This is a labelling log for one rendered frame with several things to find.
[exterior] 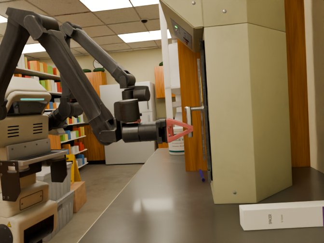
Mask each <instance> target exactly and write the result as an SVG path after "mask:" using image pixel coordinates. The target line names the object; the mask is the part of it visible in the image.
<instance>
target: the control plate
mask: <svg viewBox="0 0 324 243"><path fill-rule="evenodd" d="M170 19H171V18H170ZM171 23H172V27H173V30H174V34H175V35H176V36H177V37H178V38H179V39H180V40H181V41H183V42H184V43H185V41H186V40H185V39H187V40H188V41H189V42H187V43H188V44H187V46H188V47H189V48H190V49H192V36H191V35H190V34H189V33H188V32H186V31H185V30H184V29H183V28H182V27H181V26H180V25H178V24H177V23H176V22H175V21H174V20H172V19H171ZM175 26H176V27H177V28H176V27H175ZM176 30H177V31H176ZM184 33H186V34H185V35H186V36H185V37H186V38H185V39H184ZM185 44H186V43H185Z"/></svg>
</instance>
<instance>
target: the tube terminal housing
mask: <svg viewBox="0 0 324 243"><path fill-rule="evenodd" d="M202 10H203V26H204V27H203V35H202V40H204V45H205V62H206V78H207V94H208V108H209V126H210V143H211V159H212V175H213V181H211V183H210V185H211V189H212V194H213V199H214V204H224V203H257V202H259V201H261V200H263V199H265V198H267V197H269V196H271V195H273V194H276V193H278V192H280V191H282V190H284V189H286V188H288V187H290V186H292V164H291V142H290V120H289V98H288V75H287V53H286V32H285V11H284V0H202Z"/></svg>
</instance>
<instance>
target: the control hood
mask: <svg viewBox="0 0 324 243"><path fill-rule="evenodd" d="M159 2H160V5H161V7H162V11H163V14H164V17H165V20H166V22H167V25H168V28H169V31H170V32H171V33H172V34H173V35H174V36H175V37H176V38H178V37H177V36H176V35H175V34H174V30H173V27H172V23H171V19H172V20H174V21H175V22H176V23H177V24H178V25H180V26H181V27H182V28H183V29H184V30H185V31H186V32H188V33H189V34H190V35H191V36H192V49H190V48H189V47H188V46H187V45H186V44H185V45H186V46H187V47H188V48H189V49H190V50H192V51H193V52H194V53H198V52H199V38H203V27H204V26H203V2H202V0H159ZM170 18H171V19H170ZM178 39H179V38H178ZM179 40H180V39H179ZM180 41H181V40H180ZM181 42H182V43H183V44H184V42H183V41H181Z"/></svg>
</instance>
